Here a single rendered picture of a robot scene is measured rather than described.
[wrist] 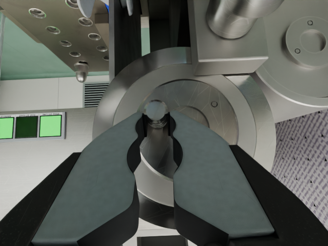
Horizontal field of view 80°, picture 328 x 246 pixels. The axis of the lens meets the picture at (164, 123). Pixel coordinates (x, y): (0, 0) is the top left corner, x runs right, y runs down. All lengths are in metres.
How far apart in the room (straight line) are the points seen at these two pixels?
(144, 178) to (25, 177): 0.47
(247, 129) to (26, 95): 3.52
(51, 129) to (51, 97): 2.84
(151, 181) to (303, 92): 0.15
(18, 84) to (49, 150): 3.19
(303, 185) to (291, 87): 0.18
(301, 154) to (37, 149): 0.55
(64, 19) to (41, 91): 3.11
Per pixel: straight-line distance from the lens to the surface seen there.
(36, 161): 0.59
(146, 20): 0.62
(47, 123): 0.57
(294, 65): 0.22
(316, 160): 0.32
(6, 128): 0.63
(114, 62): 0.20
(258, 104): 0.18
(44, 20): 0.43
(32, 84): 3.61
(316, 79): 0.22
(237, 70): 0.17
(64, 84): 3.36
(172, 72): 0.17
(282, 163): 0.38
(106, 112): 0.17
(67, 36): 0.46
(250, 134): 0.17
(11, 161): 0.62
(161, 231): 0.53
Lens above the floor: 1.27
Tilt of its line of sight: 9 degrees down
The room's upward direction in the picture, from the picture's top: 177 degrees clockwise
